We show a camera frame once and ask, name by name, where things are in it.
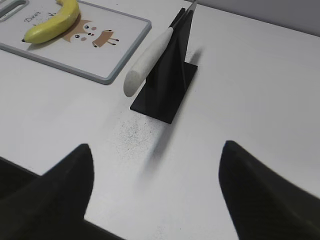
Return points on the black knife stand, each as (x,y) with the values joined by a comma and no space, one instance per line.
(168,81)

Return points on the yellow plastic banana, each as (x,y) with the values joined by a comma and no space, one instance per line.
(56,25)

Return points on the white handled knife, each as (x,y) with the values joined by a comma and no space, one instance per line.
(148,59)

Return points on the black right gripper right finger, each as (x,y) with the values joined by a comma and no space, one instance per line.
(262,204)

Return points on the white grey-rimmed cutting board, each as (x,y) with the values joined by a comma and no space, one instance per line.
(97,47)

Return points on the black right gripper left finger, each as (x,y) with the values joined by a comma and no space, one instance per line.
(47,207)

